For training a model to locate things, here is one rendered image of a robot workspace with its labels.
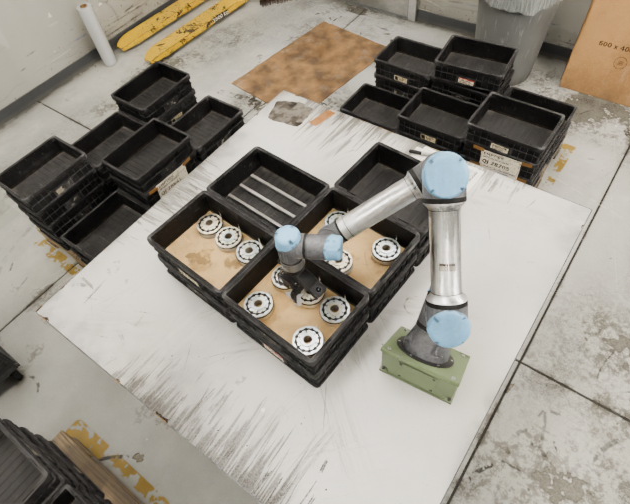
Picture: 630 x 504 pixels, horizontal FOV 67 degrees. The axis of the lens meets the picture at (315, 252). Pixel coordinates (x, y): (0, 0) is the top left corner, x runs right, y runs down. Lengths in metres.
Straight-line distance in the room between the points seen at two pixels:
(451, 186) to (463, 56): 2.07
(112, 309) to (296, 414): 0.84
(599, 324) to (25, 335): 3.03
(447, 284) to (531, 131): 1.61
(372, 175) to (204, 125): 1.42
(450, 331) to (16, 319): 2.49
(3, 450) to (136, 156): 1.56
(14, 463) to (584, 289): 2.68
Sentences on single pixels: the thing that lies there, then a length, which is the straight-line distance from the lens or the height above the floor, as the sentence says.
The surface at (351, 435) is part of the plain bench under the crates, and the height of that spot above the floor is 0.70.
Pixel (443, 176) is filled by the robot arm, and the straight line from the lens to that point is 1.28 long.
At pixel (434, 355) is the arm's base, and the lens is 1.57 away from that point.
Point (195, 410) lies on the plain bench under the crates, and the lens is 1.73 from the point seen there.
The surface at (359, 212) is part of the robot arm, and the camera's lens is 1.45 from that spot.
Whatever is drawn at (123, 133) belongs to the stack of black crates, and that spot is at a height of 0.38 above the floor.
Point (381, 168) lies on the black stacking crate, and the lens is 2.04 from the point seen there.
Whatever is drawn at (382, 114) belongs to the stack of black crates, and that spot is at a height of 0.27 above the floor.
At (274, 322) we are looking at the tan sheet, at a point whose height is 0.83.
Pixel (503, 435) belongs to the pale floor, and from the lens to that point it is 2.42.
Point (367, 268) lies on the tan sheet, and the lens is 1.72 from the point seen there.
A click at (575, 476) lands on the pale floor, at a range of 2.47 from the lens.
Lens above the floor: 2.27
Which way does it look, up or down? 54 degrees down
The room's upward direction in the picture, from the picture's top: 9 degrees counter-clockwise
